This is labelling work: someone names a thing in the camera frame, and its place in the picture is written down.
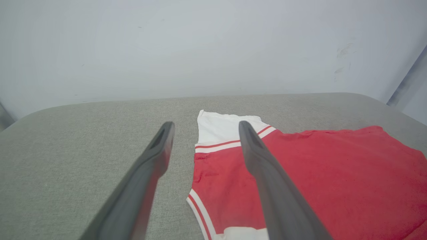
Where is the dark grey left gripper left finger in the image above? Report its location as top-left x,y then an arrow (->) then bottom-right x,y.
79,121 -> 176,240

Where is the red and white basketball jersey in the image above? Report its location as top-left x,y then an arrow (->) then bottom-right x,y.
186,110 -> 427,240

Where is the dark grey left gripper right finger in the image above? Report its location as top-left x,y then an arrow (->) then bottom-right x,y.
238,120 -> 334,240

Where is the grey wall trim strip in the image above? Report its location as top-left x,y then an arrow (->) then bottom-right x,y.
387,45 -> 427,107

